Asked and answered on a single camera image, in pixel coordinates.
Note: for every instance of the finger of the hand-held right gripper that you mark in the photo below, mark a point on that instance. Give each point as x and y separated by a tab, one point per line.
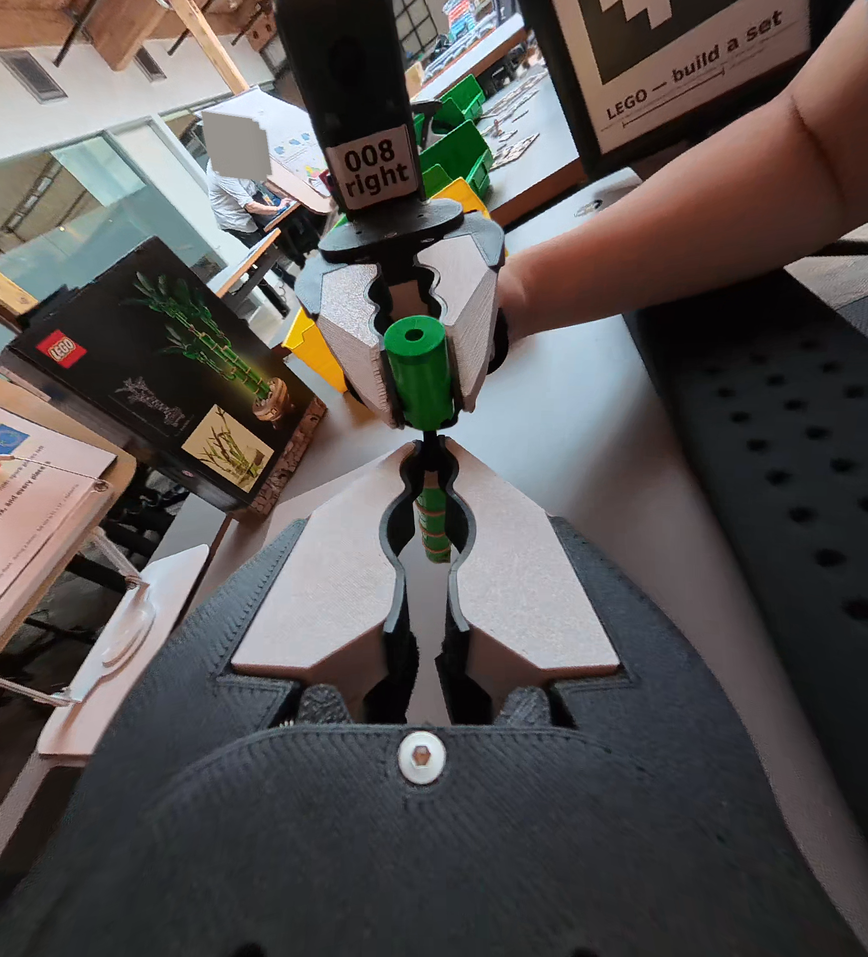
471	314
348	329

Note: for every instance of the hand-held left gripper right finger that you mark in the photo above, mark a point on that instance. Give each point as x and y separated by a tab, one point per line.
538	590

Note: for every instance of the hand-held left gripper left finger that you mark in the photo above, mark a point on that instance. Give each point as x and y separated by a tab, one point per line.
329	583

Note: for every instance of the green cylinder brick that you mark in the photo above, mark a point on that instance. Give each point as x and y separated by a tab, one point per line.
419	374

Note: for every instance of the green stalk with tan rings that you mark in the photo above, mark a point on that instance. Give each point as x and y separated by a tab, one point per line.
434	523

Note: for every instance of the black axle rod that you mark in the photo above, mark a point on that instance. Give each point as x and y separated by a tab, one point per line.
432	437

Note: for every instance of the person's right forearm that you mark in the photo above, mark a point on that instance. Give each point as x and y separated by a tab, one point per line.
703	209

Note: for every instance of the grey desk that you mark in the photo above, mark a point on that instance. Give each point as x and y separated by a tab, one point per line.
591	463

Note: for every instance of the yellow plastic bin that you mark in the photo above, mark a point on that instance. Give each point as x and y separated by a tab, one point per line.
318	355

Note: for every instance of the white poster board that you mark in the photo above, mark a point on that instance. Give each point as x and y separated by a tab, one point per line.
292	142

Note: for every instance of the green plastic bin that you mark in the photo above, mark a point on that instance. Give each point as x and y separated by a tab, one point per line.
464	93
456	146

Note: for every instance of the wooden cutout pieces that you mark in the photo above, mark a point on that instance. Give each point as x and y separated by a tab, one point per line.
512	149

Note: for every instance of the grey background table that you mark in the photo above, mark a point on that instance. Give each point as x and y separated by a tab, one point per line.
546	142

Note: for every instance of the black toy set box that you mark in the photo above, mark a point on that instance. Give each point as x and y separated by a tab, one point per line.
142	359

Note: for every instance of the black perforated panel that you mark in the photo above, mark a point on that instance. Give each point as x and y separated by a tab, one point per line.
778	448

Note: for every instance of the printed instruction sheet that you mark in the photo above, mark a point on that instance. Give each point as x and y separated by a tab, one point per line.
15	523

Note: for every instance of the framed marker sign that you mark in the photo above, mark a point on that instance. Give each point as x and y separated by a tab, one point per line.
703	75

